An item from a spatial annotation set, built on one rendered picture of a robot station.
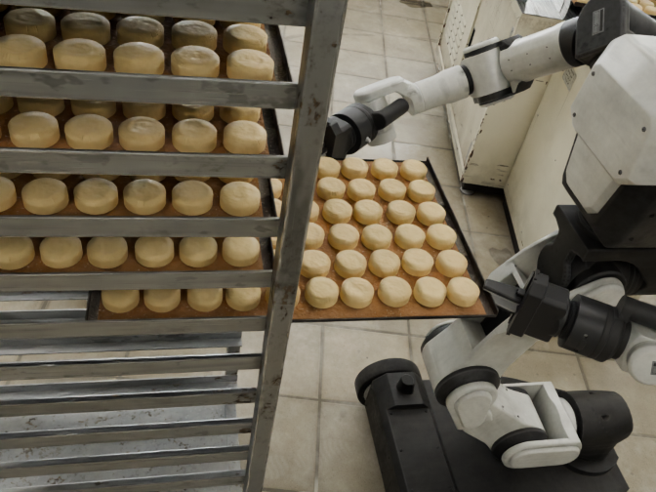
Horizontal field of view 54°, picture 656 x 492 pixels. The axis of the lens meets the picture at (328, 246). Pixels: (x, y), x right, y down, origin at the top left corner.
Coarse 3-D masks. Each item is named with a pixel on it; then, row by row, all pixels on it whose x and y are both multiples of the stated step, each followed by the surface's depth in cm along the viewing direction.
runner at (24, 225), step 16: (0, 224) 71; (16, 224) 71; (32, 224) 72; (48, 224) 72; (64, 224) 72; (80, 224) 73; (96, 224) 73; (112, 224) 73; (128, 224) 74; (144, 224) 74; (160, 224) 75; (176, 224) 75; (192, 224) 75; (208, 224) 76; (224, 224) 76; (240, 224) 77; (256, 224) 77; (272, 224) 77
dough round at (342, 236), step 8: (344, 224) 107; (336, 232) 105; (344, 232) 105; (352, 232) 106; (328, 240) 106; (336, 240) 104; (344, 240) 104; (352, 240) 104; (336, 248) 105; (344, 248) 104; (352, 248) 105
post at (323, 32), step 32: (320, 0) 56; (320, 32) 58; (320, 64) 61; (320, 96) 63; (320, 128) 66; (288, 160) 70; (288, 192) 71; (288, 224) 74; (288, 256) 77; (288, 288) 81; (288, 320) 86; (256, 416) 101; (256, 448) 107; (256, 480) 115
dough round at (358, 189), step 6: (354, 180) 116; (360, 180) 116; (366, 180) 117; (348, 186) 115; (354, 186) 115; (360, 186) 115; (366, 186) 115; (372, 186) 116; (348, 192) 115; (354, 192) 114; (360, 192) 114; (366, 192) 114; (372, 192) 114; (354, 198) 114; (360, 198) 114; (366, 198) 114; (372, 198) 115
